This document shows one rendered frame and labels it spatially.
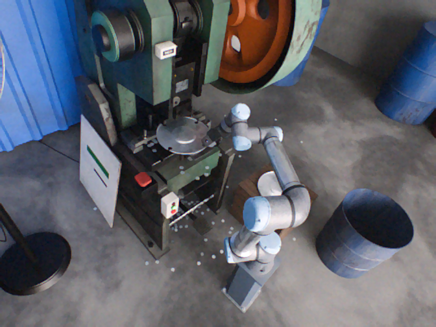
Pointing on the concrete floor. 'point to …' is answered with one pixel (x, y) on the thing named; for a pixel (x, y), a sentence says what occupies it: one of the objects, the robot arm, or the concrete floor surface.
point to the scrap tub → (363, 233)
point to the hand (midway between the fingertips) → (207, 145)
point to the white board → (98, 170)
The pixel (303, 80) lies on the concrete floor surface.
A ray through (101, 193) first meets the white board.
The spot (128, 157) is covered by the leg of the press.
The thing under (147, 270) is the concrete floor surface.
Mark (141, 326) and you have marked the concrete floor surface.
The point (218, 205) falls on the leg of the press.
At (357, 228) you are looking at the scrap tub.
